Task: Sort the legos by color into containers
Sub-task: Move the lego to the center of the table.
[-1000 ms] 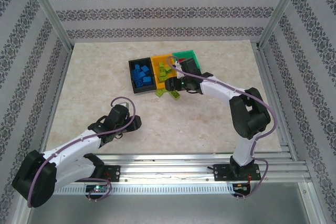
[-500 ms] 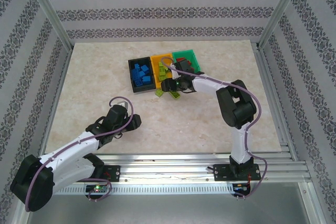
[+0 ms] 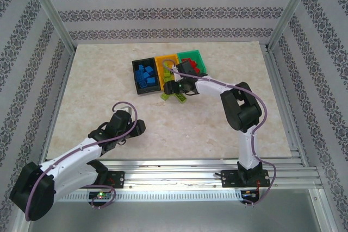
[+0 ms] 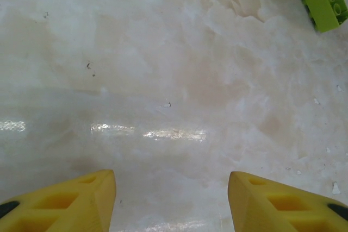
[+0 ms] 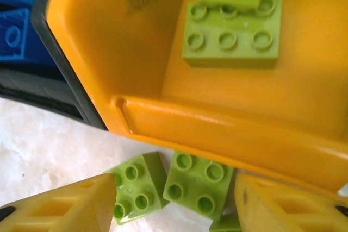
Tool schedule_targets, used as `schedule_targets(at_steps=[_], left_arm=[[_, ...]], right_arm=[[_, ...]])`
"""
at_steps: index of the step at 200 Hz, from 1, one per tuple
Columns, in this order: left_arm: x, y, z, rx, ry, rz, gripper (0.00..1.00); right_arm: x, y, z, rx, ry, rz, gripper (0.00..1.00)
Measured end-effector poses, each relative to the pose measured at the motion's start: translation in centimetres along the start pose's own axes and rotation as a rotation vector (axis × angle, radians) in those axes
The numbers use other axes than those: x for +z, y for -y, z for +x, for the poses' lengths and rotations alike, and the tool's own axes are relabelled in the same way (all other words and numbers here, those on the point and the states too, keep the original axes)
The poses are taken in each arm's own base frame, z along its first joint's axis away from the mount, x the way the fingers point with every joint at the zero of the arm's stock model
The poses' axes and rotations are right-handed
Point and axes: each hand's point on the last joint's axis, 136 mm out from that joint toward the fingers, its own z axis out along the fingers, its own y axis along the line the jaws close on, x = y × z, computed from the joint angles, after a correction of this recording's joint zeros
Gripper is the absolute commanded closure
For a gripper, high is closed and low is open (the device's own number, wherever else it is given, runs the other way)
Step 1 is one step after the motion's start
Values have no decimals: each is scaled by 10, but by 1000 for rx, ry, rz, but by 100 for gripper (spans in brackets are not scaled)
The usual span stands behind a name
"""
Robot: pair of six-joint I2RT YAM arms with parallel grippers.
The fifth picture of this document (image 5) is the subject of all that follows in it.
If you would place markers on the black plastic bin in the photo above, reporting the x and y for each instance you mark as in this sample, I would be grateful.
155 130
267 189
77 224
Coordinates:
40 90

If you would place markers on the yellow plastic bin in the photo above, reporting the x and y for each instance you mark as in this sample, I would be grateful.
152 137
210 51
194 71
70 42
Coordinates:
108 52

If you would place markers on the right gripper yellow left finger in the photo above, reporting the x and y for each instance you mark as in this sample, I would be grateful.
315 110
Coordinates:
89 194

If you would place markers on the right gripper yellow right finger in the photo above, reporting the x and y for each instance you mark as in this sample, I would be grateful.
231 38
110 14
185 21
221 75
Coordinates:
258 202

